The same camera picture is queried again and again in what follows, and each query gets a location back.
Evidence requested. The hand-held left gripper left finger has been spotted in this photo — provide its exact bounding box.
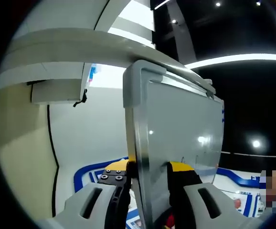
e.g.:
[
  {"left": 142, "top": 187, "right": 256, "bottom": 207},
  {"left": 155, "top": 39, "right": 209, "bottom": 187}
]
[{"left": 42, "top": 154, "right": 138, "bottom": 229}]

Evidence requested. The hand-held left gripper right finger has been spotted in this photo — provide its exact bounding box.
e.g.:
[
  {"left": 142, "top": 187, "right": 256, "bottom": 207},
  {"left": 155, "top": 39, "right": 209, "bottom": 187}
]
[{"left": 166, "top": 161, "right": 263, "bottom": 229}]

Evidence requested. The white whiteboard grey frame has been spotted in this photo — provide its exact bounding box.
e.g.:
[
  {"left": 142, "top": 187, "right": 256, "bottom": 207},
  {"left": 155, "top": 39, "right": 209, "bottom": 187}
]
[{"left": 122, "top": 59, "right": 225, "bottom": 229}]

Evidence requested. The round ceiling spotlight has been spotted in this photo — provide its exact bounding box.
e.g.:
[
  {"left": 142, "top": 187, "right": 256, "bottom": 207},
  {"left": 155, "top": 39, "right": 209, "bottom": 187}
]
[{"left": 250, "top": 138, "right": 262, "bottom": 150}]

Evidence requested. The blue printed sign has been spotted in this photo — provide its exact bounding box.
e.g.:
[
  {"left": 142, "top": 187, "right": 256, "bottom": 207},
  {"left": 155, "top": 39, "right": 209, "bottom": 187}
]
[{"left": 87, "top": 63, "right": 103, "bottom": 83}]

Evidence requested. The long ceiling light strip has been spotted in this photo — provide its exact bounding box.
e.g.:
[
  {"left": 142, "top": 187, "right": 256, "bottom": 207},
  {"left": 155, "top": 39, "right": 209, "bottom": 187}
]
[{"left": 185, "top": 53, "right": 276, "bottom": 70}]

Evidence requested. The wall poster with portraits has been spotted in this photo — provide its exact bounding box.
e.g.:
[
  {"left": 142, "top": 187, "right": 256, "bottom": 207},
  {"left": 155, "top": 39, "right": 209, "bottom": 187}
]
[{"left": 73, "top": 156, "right": 276, "bottom": 229}]

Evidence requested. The black hanging strap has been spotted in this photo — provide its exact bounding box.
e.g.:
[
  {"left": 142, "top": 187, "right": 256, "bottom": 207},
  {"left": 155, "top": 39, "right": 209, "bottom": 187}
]
[{"left": 73, "top": 88, "right": 88, "bottom": 107}]

